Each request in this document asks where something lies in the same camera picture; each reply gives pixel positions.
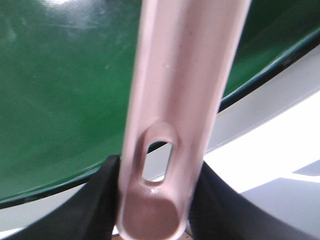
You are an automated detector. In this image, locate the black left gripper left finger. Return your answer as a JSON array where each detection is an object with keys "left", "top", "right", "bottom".
[{"left": 14, "top": 155, "right": 120, "bottom": 240}]

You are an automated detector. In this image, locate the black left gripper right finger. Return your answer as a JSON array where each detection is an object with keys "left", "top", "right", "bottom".
[{"left": 189, "top": 163, "right": 310, "bottom": 240}]

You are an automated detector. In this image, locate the pink plastic dustpan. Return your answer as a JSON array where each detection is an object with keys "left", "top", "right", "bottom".
[{"left": 116, "top": 0, "right": 251, "bottom": 240}]

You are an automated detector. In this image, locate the green conveyor belt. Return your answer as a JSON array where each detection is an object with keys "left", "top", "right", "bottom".
[{"left": 0, "top": 0, "right": 320, "bottom": 209}]

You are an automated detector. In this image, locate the white near outer rail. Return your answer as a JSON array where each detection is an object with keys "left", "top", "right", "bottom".
[{"left": 0, "top": 39, "right": 320, "bottom": 238}]

